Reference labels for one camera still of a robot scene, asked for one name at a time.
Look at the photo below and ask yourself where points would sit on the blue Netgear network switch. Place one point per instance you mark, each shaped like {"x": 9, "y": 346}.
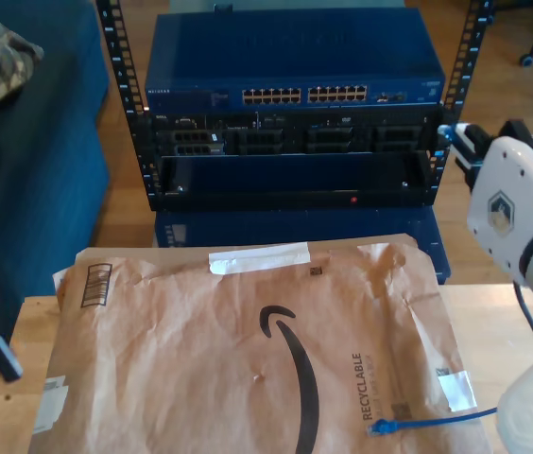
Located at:
{"x": 295, "y": 52}

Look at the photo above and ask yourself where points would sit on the short white tape strip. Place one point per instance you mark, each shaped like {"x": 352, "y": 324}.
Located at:
{"x": 458, "y": 390}

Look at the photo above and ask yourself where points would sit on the brown packing paper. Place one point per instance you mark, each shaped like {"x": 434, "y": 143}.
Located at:
{"x": 200, "y": 378}

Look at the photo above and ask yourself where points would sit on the white shipping label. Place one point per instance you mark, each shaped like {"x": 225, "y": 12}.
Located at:
{"x": 51, "y": 402}

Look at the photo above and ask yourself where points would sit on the dark blue network device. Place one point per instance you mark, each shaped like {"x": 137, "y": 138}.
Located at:
{"x": 247, "y": 227}

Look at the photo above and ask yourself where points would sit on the black office chair base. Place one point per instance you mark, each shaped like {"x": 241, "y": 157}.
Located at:
{"x": 526, "y": 60}

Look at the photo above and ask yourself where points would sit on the black Dell rack server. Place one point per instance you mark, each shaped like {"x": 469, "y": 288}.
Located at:
{"x": 295, "y": 137}

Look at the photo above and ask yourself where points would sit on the long white tape strip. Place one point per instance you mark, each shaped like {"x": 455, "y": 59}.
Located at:
{"x": 257, "y": 257}

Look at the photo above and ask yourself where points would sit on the black perforated rack post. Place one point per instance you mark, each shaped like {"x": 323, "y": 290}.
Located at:
{"x": 465, "y": 61}
{"x": 120, "y": 61}

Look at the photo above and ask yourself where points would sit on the blue sofa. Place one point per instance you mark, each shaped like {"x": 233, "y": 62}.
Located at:
{"x": 35, "y": 189}

